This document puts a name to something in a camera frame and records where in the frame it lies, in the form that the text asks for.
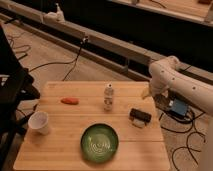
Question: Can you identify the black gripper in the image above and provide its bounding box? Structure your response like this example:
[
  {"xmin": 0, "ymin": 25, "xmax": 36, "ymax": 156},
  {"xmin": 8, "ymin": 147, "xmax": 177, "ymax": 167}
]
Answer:
[{"xmin": 130, "ymin": 108, "xmax": 151, "ymax": 128}]

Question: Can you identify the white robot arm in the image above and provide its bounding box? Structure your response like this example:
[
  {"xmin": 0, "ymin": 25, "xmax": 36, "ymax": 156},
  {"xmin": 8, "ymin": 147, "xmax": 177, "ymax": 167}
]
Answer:
[{"xmin": 141, "ymin": 56, "xmax": 213, "ymax": 116}]

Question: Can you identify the green round plate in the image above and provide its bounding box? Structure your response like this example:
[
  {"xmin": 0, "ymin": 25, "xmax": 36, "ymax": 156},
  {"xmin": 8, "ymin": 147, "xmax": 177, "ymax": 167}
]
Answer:
[{"xmin": 80, "ymin": 123, "xmax": 119, "ymax": 163}]

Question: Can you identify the blue electronics box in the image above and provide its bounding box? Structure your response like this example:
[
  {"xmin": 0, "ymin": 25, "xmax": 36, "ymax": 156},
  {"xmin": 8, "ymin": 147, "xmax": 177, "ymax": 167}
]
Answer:
[{"xmin": 169, "ymin": 99, "xmax": 188, "ymax": 117}]

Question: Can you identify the orange carrot toy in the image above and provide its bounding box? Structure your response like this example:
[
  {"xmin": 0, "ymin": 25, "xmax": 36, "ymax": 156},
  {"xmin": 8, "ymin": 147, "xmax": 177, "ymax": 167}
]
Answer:
[{"xmin": 61, "ymin": 97, "xmax": 79, "ymax": 105}]

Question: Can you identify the white paper cup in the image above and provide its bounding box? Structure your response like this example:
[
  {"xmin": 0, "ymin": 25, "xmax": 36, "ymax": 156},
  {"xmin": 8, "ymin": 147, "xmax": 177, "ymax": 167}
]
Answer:
[{"xmin": 28, "ymin": 111, "xmax": 50, "ymax": 135}]

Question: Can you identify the black office chair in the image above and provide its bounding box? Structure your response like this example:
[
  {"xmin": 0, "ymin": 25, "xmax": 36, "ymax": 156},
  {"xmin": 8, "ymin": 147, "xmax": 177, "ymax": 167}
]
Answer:
[{"xmin": 0, "ymin": 25, "xmax": 40, "ymax": 169}]

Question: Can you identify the black cable bundle right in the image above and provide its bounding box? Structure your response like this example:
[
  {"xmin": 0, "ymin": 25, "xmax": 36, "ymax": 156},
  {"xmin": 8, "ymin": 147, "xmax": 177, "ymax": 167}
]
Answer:
[{"xmin": 158, "ymin": 108, "xmax": 209, "ymax": 171}]

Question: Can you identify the black floor cable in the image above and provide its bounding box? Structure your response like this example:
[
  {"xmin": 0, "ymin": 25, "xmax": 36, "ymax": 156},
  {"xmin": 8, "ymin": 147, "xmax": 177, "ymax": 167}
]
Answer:
[{"xmin": 28, "ymin": 37, "xmax": 90, "ymax": 82}]

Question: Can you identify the long metal rail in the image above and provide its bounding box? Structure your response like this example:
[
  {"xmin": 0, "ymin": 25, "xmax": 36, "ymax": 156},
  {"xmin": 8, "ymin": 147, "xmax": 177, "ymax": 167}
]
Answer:
[{"xmin": 0, "ymin": 0, "xmax": 154, "ymax": 65}]

